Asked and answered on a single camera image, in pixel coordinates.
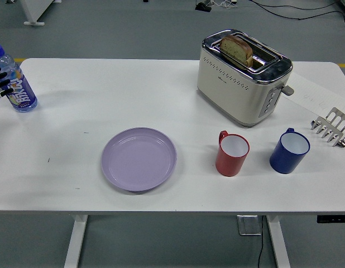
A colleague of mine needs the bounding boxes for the purple plate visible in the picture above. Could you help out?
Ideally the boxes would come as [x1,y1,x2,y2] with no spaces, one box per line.
[101,127,178,193]

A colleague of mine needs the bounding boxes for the blue-capped drink bottle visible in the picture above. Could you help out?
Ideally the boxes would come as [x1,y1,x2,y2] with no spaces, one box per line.
[0,44,39,113]

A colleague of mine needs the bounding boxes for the white furniture base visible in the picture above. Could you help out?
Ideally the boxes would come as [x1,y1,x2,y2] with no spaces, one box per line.
[18,0,55,27]

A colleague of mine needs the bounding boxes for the white table leg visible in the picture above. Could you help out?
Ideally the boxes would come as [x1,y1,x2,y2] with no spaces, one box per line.
[63,214,89,268]
[266,214,291,268]

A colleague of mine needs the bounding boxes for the cream steel toaster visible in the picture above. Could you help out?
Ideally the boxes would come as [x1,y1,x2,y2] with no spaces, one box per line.
[197,27,295,129]

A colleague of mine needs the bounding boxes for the bread slice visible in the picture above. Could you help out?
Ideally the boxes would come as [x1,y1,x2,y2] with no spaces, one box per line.
[219,34,253,68]

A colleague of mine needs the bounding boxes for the red mug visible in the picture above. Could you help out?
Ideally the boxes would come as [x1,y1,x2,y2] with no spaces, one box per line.
[215,130,250,177]

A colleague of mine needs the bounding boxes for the grey control box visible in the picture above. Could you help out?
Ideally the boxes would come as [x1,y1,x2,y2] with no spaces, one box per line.
[236,214,263,237]

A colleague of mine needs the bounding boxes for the blue mug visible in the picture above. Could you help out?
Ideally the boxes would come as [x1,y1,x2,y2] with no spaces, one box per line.
[269,127,311,175]

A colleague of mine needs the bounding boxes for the white paper sheet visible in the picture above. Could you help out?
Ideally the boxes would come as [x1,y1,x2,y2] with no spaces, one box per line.
[284,71,345,118]

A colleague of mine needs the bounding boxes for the metal toast rack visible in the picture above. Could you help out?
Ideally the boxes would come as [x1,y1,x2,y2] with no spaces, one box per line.
[310,107,345,148]

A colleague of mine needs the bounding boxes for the black table control panel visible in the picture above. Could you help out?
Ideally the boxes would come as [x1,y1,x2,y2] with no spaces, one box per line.
[317,214,345,224]

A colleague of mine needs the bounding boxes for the white floor cables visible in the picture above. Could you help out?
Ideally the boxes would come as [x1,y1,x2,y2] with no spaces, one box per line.
[210,0,237,8]

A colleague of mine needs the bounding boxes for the black hanging power cable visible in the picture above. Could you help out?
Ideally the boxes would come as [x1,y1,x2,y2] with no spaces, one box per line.
[252,216,265,268]

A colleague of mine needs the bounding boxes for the black floor cable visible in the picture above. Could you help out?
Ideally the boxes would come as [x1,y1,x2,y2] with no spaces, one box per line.
[249,0,345,21]

